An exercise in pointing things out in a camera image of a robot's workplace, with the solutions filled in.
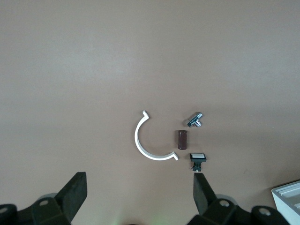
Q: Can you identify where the white drawer cabinet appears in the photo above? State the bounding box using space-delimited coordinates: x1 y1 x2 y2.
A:
271 180 300 225

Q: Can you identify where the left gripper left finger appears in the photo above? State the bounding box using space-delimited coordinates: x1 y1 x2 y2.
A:
0 172 88 225

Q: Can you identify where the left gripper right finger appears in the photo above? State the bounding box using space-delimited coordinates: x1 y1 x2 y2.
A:
187 172 289 225

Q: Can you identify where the chrome valve fitting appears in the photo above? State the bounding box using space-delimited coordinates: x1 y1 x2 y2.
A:
183 112 204 128

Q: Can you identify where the white half ring clamp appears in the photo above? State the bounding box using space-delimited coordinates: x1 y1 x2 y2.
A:
134 109 180 162

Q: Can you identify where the brown cylinder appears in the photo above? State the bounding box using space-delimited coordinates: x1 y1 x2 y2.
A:
176 129 188 150

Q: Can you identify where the black square push button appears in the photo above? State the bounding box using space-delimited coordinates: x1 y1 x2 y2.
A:
188 152 208 173

